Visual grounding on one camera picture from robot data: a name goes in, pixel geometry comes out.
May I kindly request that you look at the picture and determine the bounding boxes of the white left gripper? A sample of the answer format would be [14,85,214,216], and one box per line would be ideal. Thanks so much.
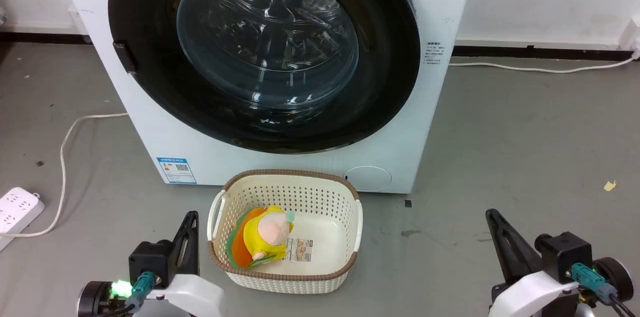
[134,211,227,317]

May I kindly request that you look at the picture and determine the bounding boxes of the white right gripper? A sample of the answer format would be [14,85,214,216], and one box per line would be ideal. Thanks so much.
[485,208,582,317]

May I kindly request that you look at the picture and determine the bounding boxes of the black round glass washer door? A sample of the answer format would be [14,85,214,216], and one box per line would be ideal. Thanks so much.
[108,0,421,154]

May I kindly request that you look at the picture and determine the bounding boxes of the white front-load washing machine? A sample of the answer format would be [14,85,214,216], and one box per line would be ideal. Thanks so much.
[51,0,479,194]

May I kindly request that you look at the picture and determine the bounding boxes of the yellow orange plush doll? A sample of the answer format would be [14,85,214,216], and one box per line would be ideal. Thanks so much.
[226,205,296,268]

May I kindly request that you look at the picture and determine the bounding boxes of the blue energy label sticker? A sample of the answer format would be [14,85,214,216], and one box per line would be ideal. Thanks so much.
[156,157,197,185]

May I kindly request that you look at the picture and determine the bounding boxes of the printed paper label card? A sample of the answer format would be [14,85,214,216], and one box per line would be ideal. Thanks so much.
[286,237,314,264]

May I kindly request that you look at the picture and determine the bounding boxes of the cream perforated laundry basket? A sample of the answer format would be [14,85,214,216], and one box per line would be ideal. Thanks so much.
[207,169,364,295]

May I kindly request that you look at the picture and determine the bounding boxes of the round white filter cover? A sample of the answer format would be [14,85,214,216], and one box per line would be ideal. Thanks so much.
[343,165,393,192]

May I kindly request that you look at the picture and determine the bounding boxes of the white power strip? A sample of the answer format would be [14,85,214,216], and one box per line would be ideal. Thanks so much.
[0,187,45,252]

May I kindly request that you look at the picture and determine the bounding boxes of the small printed text sticker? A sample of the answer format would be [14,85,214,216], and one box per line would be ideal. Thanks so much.
[425,41,447,66]

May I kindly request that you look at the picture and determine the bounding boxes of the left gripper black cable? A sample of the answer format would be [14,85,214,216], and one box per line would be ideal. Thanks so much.
[98,271,156,317]

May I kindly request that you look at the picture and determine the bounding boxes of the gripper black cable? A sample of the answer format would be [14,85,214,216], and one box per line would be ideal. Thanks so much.
[571,263,638,317]
[98,271,156,317]

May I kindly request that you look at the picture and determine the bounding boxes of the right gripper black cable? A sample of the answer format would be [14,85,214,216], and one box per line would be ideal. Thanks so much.
[571,263,638,317]

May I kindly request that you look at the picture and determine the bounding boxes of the white power strip cable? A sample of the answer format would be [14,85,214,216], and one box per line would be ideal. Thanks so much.
[0,112,129,238]

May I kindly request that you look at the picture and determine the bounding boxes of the white washer power cable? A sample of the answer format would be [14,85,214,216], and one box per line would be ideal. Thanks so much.
[448,56,637,74]

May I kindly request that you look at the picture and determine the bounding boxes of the black washer door handle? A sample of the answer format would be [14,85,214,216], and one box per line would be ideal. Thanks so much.
[112,41,137,75]

